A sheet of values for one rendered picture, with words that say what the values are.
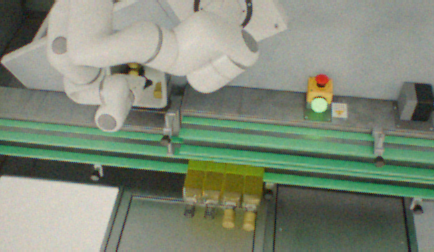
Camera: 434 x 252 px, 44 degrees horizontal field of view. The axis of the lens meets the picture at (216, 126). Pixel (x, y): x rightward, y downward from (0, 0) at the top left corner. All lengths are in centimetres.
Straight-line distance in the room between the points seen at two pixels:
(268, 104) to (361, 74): 29
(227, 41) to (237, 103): 56
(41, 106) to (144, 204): 46
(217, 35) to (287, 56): 55
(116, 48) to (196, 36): 16
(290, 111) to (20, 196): 90
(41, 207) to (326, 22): 104
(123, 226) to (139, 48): 81
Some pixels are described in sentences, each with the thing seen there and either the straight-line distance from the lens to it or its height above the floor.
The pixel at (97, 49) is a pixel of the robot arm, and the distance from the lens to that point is 100.
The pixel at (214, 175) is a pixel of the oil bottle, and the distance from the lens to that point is 161.
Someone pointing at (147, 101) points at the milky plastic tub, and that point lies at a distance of 169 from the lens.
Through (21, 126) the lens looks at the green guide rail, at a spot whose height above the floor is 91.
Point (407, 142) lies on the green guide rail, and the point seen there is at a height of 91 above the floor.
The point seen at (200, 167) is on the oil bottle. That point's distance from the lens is 163.
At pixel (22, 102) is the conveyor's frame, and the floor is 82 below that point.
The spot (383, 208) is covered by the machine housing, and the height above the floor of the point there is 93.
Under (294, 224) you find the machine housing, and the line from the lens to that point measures 175.
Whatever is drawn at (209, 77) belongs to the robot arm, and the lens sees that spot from 117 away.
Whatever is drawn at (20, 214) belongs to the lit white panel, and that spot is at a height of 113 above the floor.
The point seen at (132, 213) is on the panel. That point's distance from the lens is 173.
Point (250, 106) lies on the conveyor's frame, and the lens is 162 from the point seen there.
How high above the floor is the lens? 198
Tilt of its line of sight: 42 degrees down
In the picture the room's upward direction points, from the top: 170 degrees counter-clockwise
